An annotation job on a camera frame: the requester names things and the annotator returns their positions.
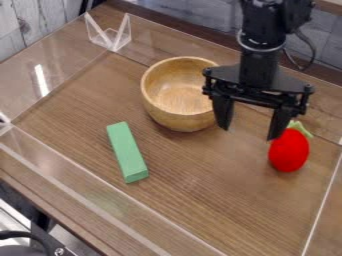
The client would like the clear acrylic corner bracket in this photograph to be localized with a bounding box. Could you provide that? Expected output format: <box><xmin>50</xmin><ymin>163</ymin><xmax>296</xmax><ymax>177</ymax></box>
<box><xmin>85</xmin><ymin>13</ymin><xmax>133</xmax><ymax>52</ymax></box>

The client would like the black table clamp mount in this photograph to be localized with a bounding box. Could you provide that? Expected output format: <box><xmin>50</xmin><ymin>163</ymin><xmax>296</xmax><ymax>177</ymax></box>
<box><xmin>0</xmin><ymin>223</ymin><xmax>82</xmax><ymax>256</ymax></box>

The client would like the red plush fruit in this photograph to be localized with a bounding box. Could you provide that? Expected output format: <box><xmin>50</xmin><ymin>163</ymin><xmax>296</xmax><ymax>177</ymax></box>
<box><xmin>269</xmin><ymin>121</ymin><xmax>314</xmax><ymax>172</ymax></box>

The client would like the clear acrylic tray wall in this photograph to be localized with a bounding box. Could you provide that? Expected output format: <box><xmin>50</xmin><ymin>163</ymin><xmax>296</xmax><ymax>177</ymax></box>
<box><xmin>0</xmin><ymin>16</ymin><xmax>342</xmax><ymax>256</ymax></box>

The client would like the green rectangular block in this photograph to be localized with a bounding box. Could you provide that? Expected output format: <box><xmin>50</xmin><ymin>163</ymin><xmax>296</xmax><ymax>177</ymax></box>
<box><xmin>107</xmin><ymin>122</ymin><xmax>149</xmax><ymax>183</ymax></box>

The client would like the wooden bowl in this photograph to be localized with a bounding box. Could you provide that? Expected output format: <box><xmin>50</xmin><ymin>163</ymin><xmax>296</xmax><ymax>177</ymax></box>
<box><xmin>141</xmin><ymin>56</ymin><xmax>218</xmax><ymax>132</ymax></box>

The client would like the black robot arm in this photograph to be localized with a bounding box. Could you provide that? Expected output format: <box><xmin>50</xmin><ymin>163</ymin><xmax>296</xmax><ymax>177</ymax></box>
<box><xmin>202</xmin><ymin>0</ymin><xmax>316</xmax><ymax>140</ymax></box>

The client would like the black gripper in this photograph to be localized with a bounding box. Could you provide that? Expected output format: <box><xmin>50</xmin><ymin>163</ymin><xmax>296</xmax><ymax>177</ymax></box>
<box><xmin>202</xmin><ymin>65</ymin><xmax>316</xmax><ymax>140</ymax></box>

